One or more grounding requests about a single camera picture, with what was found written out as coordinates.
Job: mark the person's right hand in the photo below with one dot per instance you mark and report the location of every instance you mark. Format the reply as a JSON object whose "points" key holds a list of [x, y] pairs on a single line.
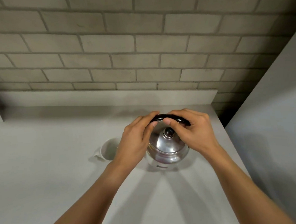
{"points": [[198, 135]]}

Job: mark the person's left hand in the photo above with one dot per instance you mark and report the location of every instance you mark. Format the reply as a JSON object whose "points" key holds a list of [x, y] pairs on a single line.
{"points": [[132, 143]]}

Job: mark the person's right thumb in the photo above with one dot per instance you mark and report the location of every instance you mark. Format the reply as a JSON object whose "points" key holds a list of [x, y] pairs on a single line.
{"points": [[172, 126]]}

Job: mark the person's left thumb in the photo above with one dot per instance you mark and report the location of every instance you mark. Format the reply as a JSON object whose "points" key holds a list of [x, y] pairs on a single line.
{"points": [[150, 130]]}

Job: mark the person's left forearm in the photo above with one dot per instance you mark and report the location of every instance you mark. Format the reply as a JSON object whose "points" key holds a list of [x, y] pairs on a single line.
{"points": [[93, 202]]}

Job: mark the person's right forearm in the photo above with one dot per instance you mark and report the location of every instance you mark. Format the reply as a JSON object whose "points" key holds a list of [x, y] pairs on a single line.
{"points": [[241, 189]]}

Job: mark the steel kettle lid black knob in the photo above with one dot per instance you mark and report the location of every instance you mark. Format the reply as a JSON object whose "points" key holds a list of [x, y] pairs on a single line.
{"points": [[167, 143]]}

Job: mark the white cup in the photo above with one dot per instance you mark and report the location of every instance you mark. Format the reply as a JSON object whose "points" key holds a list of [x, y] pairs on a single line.
{"points": [[109, 148]]}

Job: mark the white cabinet side panel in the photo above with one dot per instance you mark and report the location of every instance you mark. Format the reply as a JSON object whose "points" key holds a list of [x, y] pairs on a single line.
{"points": [[274, 123]]}

